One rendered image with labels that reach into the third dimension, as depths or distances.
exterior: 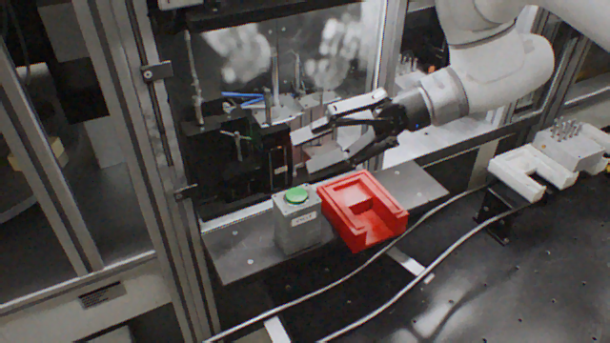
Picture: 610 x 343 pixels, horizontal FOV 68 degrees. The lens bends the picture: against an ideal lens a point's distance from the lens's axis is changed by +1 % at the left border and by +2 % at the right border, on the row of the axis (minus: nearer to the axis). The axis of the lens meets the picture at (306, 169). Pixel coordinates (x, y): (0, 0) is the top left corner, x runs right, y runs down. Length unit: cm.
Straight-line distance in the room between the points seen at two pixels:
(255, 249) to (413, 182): 40
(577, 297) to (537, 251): 15
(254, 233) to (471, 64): 52
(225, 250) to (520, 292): 72
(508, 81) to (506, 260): 61
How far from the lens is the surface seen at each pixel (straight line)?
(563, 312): 124
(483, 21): 74
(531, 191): 119
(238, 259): 90
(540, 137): 131
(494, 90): 78
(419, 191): 105
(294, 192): 83
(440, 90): 77
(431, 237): 127
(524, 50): 81
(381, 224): 95
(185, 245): 96
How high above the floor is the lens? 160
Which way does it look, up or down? 40 degrees down
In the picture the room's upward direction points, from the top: straight up
